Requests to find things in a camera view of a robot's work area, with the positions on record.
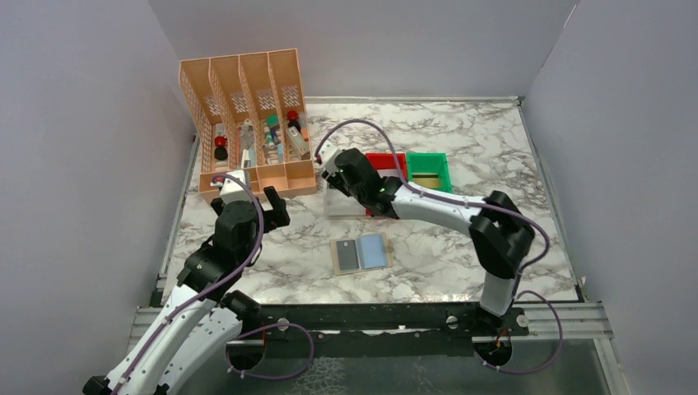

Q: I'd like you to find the green white glue stick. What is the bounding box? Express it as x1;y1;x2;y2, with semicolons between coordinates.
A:
263;126;276;150

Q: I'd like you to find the red black stamp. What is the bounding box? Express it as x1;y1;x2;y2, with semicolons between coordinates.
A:
286;110;301;132
214;136;228;161

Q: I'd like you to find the grey black striped card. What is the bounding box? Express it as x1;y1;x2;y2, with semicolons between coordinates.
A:
336;239;361;272

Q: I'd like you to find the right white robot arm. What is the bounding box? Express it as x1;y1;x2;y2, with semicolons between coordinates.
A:
315;147;534;317

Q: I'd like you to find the grey staples box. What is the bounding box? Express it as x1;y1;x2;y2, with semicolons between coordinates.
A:
286;126;310;160

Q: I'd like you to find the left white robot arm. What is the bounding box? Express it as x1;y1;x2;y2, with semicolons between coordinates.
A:
82;180;290;394

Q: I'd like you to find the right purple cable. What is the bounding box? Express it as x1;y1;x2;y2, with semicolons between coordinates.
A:
313;118;551;298

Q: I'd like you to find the red black stamp left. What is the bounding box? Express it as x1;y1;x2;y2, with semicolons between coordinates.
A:
214;136;228;161

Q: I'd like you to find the gold striped card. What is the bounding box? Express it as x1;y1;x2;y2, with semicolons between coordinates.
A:
412;173;440;189

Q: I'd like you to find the white plastic bin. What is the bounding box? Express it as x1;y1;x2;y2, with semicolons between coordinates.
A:
321;150;365;218

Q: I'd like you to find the peach plastic desk organizer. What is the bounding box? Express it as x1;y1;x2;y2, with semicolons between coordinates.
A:
179;49;319;202

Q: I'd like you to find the black mounting rail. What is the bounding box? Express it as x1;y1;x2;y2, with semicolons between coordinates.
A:
226;302;529;365

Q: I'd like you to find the red plastic bin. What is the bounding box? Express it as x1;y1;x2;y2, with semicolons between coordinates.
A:
365;153;408;220

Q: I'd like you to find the green eraser block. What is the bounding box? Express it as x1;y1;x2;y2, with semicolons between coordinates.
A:
266;115;279;128

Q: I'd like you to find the red black stamp right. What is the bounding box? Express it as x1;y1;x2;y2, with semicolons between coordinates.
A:
286;110;301;132

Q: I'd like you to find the green plastic bin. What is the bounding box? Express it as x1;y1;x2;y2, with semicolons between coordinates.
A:
406;152;453;193

